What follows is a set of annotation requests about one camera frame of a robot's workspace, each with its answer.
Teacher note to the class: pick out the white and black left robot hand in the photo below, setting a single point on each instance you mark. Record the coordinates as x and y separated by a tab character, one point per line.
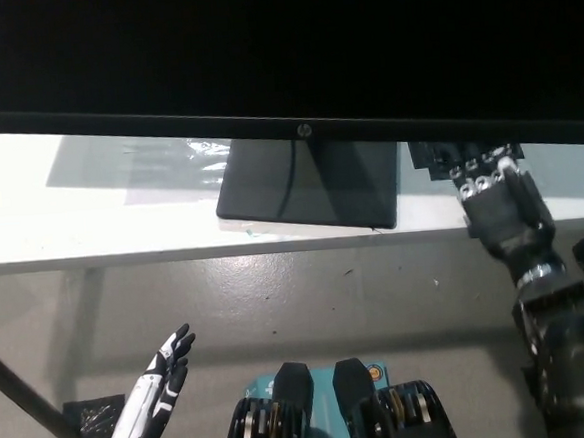
151	399

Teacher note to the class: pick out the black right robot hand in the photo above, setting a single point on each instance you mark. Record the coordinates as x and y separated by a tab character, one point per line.
509	214

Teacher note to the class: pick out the black HP computer monitor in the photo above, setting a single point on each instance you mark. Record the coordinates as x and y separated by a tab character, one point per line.
260	56

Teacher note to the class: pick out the black metal desk leg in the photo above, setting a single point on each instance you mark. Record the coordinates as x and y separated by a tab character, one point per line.
24	398

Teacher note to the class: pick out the black and teal robot body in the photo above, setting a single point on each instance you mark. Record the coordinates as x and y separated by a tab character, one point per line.
295	414

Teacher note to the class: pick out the black floor tape patch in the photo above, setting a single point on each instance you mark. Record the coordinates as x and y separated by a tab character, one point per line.
97	415

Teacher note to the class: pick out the small teal tape scrap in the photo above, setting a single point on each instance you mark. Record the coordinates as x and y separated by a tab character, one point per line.
253	233

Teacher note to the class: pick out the clear plastic sheet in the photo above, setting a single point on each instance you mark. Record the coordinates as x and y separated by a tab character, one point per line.
178	169

